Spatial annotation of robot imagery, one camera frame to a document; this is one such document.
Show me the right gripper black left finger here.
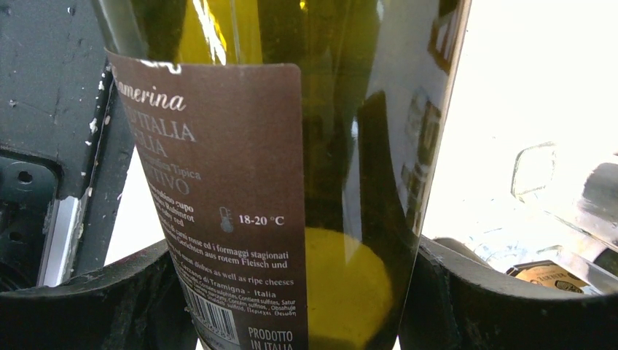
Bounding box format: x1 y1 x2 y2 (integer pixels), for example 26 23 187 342
1 241 197 349

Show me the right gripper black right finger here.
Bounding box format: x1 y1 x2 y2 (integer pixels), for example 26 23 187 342
399 237 617 349

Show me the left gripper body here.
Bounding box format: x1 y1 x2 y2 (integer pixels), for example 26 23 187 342
1 1 133 292

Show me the green wine bottle dark label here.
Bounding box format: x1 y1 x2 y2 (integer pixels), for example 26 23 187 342
93 1 471 349

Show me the clear liquor bottle black cap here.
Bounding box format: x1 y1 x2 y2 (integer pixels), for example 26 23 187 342
437 142 617 295

